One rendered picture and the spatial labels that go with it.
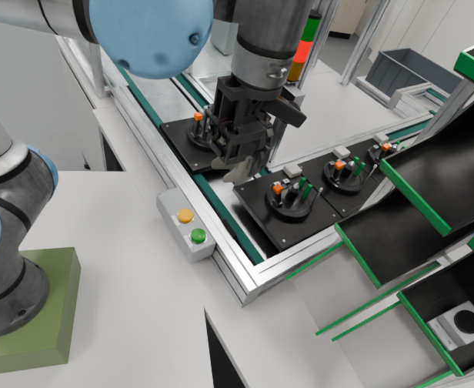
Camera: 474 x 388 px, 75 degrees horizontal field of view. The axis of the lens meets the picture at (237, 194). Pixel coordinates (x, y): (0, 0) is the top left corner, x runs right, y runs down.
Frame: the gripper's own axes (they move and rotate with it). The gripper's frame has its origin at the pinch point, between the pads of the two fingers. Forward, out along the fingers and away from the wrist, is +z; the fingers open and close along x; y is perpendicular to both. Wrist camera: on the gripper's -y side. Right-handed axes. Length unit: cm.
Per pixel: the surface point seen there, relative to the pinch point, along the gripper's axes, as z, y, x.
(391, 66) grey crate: 43, -205, -83
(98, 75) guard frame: 28, 0, -87
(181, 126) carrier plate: 26, -14, -47
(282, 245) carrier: 26.3, -16.6, 6.1
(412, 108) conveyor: 31, -137, -29
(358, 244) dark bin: 3.5, -14.0, 20.2
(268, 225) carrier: 26.3, -16.9, -0.8
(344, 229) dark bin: 3.7, -14.2, 16.5
